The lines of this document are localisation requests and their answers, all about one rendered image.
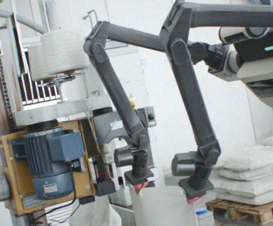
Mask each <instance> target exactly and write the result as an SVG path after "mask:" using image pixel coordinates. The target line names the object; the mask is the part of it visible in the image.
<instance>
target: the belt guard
mask: <svg viewBox="0 0 273 226"><path fill-rule="evenodd" d="M110 106H111V100H110V97H109V95H108V94H107V95H102V96H97V97H90V98H85V99H80V100H74V101H69V102H64V103H59V104H54V105H47V106H43V107H37V108H33V109H28V110H23V111H18V112H15V113H14V114H15V118H16V124H17V126H21V125H26V124H32V123H37V122H41V121H48V120H52V119H57V118H61V117H65V116H69V115H73V114H78V113H82V112H87V111H91V110H95V109H101V108H106V107H110Z"/></svg>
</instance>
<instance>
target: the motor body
mask: <svg viewBox="0 0 273 226"><path fill-rule="evenodd" d="M63 130H64V127H63V126H60V127H53V128H48V129H46V130H41V131H40V130H38V131H33V132H29V133H27V134H24V135H23V137H24V138H25V139H24V144H25V149H26V154H27V158H28V163H29V167H30V172H31V174H33V175H34V176H35V177H33V178H32V183H33V187H34V191H35V194H36V196H37V197H38V198H39V199H41V200H52V199H57V198H61V197H64V196H67V195H69V194H71V193H72V192H73V186H72V179H71V175H70V172H69V169H68V167H67V166H66V164H65V163H66V162H64V161H58V162H53V161H52V158H51V153H50V148H49V144H48V140H49V139H50V138H54V137H58V136H62V135H65V134H64V131H63Z"/></svg>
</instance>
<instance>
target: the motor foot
mask: <svg viewBox="0 0 273 226"><path fill-rule="evenodd" d="M24 139H25V138H24V137H21V138H16V139H12V141H11V143H12V147H13V152H14V156H15V161H22V160H26V159H28V158H27V154H26V149H25V144H24Z"/></svg>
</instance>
